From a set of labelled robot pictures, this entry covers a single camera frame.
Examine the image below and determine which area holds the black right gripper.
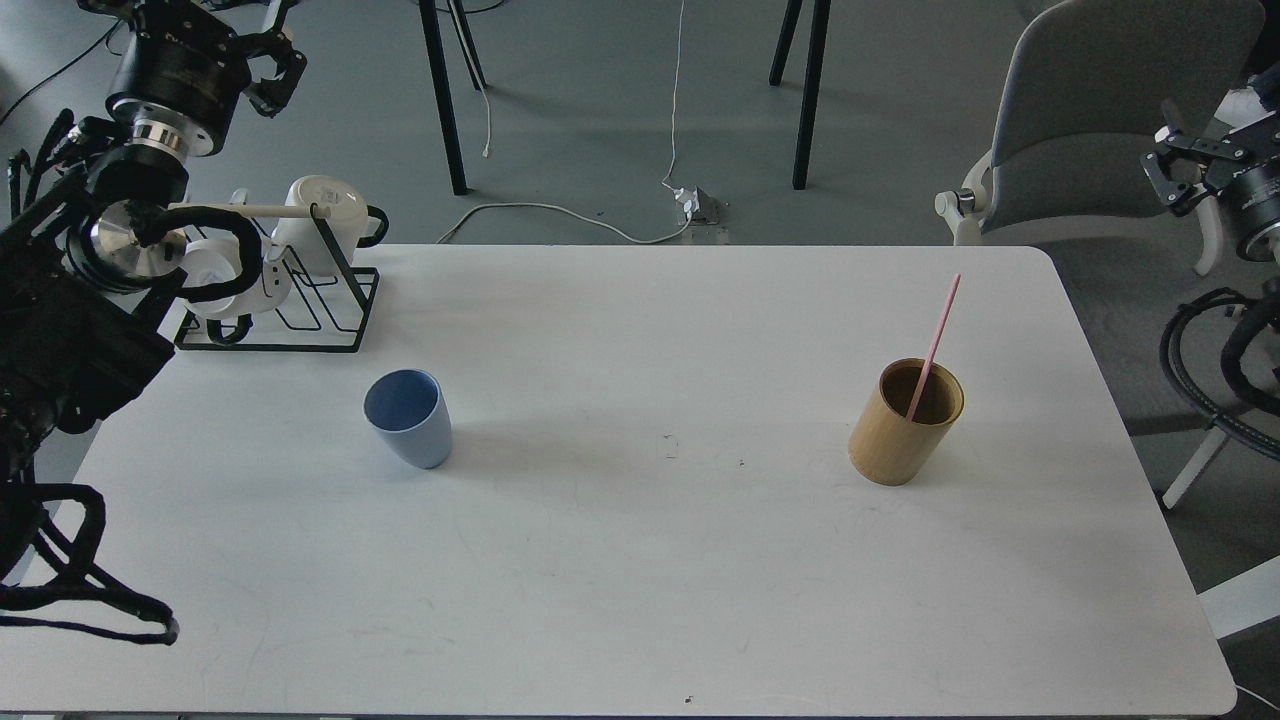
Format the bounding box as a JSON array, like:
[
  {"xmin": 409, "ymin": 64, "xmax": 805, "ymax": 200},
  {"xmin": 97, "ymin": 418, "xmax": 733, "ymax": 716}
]
[{"xmin": 1140, "ymin": 97, "xmax": 1279, "ymax": 263}]

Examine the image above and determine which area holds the white power plug adapter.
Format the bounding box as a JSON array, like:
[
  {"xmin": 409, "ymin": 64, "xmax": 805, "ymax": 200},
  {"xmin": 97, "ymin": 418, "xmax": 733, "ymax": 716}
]
[{"xmin": 673, "ymin": 186, "xmax": 722, "ymax": 225}]

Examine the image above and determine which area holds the black table leg right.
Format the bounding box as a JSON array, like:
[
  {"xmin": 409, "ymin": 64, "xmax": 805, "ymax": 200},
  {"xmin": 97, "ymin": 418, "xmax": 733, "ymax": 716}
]
[{"xmin": 768, "ymin": 1, "xmax": 833, "ymax": 191}]

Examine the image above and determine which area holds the black table leg left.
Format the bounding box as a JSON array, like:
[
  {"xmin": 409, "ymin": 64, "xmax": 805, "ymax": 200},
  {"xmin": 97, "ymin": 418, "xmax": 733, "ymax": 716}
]
[{"xmin": 416, "ymin": 1, "xmax": 486, "ymax": 196}]

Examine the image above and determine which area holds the black table leg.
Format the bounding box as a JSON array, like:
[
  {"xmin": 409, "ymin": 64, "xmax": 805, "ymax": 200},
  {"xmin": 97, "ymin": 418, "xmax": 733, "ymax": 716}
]
[
  {"xmin": 416, "ymin": 1, "xmax": 486, "ymax": 196},
  {"xmin": 768, "ymin": 1, "xmax": 833, "ymax": 191}
]

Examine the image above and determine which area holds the black wire mug rack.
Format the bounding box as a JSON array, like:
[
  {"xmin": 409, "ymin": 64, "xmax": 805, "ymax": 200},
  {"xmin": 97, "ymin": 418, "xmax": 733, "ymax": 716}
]
[{"xmin": 175, "ymin": 176, "xmax": 389, "ymax": 354}]

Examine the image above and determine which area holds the white mug on rack top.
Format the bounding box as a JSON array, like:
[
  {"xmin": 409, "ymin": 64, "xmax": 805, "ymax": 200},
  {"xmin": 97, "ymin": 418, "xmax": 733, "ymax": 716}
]
[{"xmin": 271, "ymin": 176, "xmax": 370, "ymax": 278}]

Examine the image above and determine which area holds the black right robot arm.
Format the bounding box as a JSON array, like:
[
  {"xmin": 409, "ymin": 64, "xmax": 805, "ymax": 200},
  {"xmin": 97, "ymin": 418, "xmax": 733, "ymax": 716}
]
[{"xmin": 1140, "ymin": 99, "xmax": 1279, "ymax": 460}]

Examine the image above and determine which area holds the blue plastic cup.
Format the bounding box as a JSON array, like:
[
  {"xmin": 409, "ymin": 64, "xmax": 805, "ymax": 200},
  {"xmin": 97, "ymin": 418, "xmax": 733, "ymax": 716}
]
[{"xmin": 362, "ymin": 368, "xmax": 453, "ymax": 469}]

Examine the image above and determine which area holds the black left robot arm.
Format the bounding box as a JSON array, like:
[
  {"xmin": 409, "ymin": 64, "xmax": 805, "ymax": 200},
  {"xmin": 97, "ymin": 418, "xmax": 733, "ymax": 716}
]
[{"xmin": 1, "ymin": 1, "xmax": 307, "ymax": 644}]

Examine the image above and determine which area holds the bamboo cylindrical holder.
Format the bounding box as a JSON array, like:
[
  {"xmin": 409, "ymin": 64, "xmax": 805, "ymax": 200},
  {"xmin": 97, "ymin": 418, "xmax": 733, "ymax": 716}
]
[{"xmin": 847, "ymin": 357, "xmax": 965, "ymax": 486}]

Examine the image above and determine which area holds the white cable on floor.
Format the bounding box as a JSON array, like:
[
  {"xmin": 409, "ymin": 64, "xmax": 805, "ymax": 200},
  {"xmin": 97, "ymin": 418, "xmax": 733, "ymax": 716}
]
[{"xmin": 436, "ymin": 0, "xmax": 701, "ymax": 246}]

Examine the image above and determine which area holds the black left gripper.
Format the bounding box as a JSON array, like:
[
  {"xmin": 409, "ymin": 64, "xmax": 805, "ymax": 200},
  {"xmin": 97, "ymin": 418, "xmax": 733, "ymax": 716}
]
[{"xmin": 105, "ymin": 1, "xmax": 308, "ymax": 156}]

